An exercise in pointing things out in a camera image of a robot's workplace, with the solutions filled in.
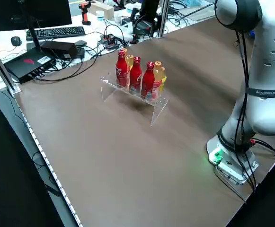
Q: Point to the red cola bottle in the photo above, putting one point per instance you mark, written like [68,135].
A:
[121,71]
[147,81]
[135,75]

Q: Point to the black computer box red logo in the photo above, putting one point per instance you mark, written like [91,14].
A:
[26,66]

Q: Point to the black power strip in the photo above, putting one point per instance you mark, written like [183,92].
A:
[109,41]

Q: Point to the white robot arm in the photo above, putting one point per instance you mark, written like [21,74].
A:
[265,78]

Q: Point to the black computer monitor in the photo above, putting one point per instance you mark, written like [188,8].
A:
[21,14]

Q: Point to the black computer mouse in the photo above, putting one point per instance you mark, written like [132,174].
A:
[15,41]

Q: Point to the white paper cup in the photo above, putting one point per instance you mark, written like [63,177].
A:
[117,18]
[100,17]

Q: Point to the black keyboard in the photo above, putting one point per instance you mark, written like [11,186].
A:
[56,32]

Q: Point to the orange and black drill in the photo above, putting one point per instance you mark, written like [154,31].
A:
[85,16]

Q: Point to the pale wooden block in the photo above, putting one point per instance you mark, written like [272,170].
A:
[104,9]

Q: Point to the blue plastic basket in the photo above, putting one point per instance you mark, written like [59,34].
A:
[194,2]

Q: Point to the orange tea bottle red label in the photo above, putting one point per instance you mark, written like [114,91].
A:
[157,73]
[125,50]

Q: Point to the clear acrylic bottle shelf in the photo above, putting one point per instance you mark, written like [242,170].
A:
[158,111]

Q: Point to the aluminium frame rail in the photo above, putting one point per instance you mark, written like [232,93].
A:
[2,68]

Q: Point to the dark rectangular box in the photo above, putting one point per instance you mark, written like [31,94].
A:
[59,48]

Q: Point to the tea bottle yellow label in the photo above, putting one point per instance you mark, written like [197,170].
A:
[130,62]
[163,75]

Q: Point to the aluminium profile post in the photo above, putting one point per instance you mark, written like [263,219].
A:
[163,19]

